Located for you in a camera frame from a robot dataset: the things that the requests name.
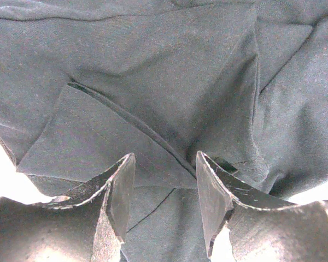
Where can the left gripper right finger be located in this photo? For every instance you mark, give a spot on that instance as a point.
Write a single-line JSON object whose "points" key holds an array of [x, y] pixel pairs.
{"points": [[242, 223]]}

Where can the black t shirt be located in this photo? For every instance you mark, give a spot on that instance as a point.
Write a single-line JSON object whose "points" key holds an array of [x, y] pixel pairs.
{"points": [[84, 83]]}

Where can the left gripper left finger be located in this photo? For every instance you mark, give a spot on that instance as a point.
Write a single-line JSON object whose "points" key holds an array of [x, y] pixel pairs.
{"points": [[86, 223]]}

